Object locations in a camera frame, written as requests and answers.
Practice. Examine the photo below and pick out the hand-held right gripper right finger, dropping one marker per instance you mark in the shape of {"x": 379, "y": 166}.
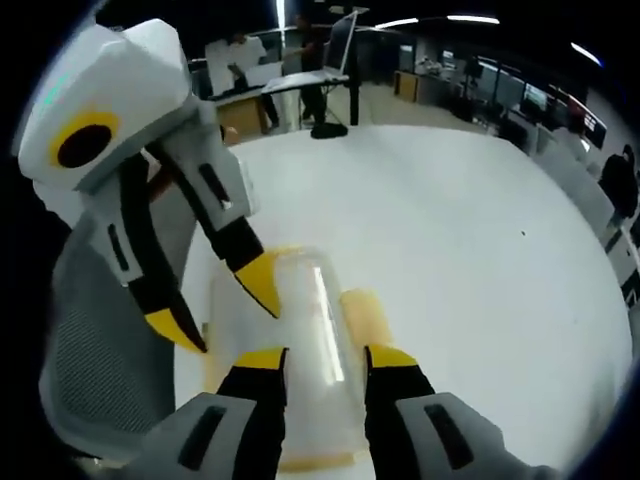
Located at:
{"x": 430, "y": 430}

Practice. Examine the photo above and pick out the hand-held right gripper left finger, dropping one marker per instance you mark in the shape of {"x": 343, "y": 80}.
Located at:
{"x": 220, "y": 430}

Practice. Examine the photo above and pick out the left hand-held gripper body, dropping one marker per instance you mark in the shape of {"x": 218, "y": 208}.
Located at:
{"x": 115, "y": 90}

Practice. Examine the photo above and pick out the clear container with yellow buckles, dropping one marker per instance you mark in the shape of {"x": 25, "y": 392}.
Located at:
{"x": 310, "y": 310}

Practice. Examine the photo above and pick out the cardboard box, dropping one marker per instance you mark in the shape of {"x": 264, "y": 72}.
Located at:
{"x": 242, "y": 120}

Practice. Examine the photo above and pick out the black round object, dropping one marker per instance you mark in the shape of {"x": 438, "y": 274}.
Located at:
{"x": 329, "y": 131}

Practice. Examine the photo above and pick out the grey mesh office chair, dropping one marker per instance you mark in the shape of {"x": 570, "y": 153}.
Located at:
{"x": 100, "y": 350}

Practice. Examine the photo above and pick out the grey standing desk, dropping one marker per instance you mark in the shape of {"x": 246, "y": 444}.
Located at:
{"x": 305, "y": 81}

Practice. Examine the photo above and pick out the wooden cabinet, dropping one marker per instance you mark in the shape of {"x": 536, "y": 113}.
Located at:
{"x": 405, "y": 85}

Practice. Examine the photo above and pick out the lit computer monitor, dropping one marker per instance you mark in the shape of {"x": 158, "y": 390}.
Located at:
{"x": 536, "y": 96}

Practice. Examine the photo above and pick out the dark monitor with red screen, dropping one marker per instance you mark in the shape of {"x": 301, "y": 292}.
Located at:
{"x": 590, "y": 122}

